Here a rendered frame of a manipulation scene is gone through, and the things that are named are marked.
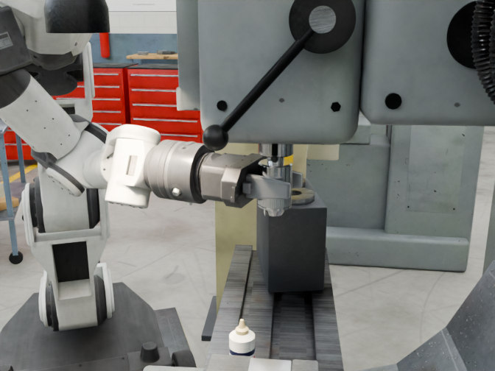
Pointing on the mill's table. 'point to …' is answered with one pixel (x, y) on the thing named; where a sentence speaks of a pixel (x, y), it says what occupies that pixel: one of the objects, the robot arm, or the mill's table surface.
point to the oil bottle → (241, 341)
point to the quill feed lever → (342, 15)
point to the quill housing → (238, 59)
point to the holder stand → (294, 243)
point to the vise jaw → (228, 363)
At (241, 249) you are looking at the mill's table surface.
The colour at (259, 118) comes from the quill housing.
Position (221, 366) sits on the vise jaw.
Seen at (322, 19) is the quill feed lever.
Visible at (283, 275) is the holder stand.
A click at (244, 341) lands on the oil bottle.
